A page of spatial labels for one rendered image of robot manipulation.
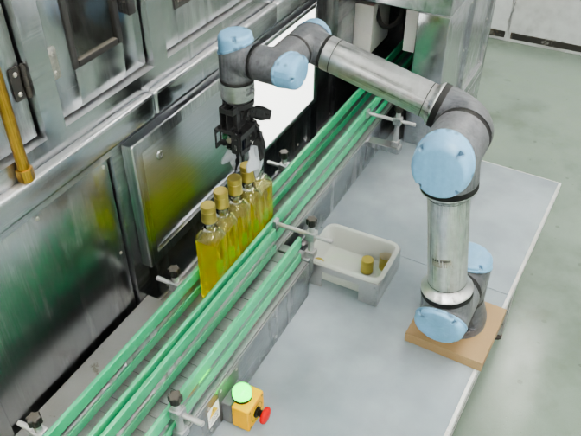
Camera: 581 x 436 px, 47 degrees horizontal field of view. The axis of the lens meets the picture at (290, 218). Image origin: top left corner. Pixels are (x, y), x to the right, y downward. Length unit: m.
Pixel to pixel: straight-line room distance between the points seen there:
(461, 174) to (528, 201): 1.06
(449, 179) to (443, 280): 0.28
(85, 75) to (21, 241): 0.33
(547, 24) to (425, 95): 3.79
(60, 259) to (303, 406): 0.64
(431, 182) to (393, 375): 0.58
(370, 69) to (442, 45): 0.88
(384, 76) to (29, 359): 0.92
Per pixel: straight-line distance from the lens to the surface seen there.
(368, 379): 1.69
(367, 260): 1.88
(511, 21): 5.21
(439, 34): 2.28
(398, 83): 1.42
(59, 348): 1.54
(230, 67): 1.43
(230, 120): 1.50
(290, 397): 1.65
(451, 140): 1.27
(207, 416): 1.52
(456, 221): 1.38
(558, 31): 5.18
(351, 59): 1.45
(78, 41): 1.33
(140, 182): 1.49
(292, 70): 1.37
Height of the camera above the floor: 2.08
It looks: 39 degrees down
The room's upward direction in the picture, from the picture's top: straight up
